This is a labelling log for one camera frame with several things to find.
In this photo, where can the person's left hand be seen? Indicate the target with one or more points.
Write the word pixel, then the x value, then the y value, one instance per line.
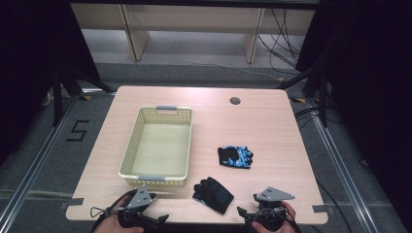
pixel 113 226

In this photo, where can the grey tape strip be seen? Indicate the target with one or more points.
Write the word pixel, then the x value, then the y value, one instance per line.
pixel 320 208
pixel 75 202

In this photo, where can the black metal stand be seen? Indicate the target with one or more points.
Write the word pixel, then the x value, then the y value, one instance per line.
pixel 319 93
pixel 58 97

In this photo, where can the cream plastic basket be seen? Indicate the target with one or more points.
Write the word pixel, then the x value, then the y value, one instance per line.
pixel 160 147

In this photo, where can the person's right hand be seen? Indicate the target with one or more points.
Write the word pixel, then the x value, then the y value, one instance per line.
pixel 288 223

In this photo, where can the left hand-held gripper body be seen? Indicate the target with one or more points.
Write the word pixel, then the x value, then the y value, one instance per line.
pixel 139 199

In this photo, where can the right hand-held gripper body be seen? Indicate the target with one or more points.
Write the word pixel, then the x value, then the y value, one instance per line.
pixel 271 204

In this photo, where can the yellow floor tape piece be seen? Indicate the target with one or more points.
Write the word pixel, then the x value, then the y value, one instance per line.
pixel 299 100
pixel 86 97

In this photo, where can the black tape floor marking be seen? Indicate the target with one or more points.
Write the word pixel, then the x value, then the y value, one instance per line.
pixel 78 131

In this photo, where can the beige wooden shelf unit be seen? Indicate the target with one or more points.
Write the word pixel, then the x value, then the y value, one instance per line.
pixel 194 29

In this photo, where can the aluminium floor rail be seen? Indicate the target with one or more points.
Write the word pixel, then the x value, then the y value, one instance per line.
pixel 32 168
pixel 340 168

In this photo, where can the blue and black glove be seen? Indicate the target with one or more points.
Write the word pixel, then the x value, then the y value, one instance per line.
pixel 235 157

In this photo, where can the dark curtain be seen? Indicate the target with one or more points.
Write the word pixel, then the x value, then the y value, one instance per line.
pixel 35 71
pixel 369 97

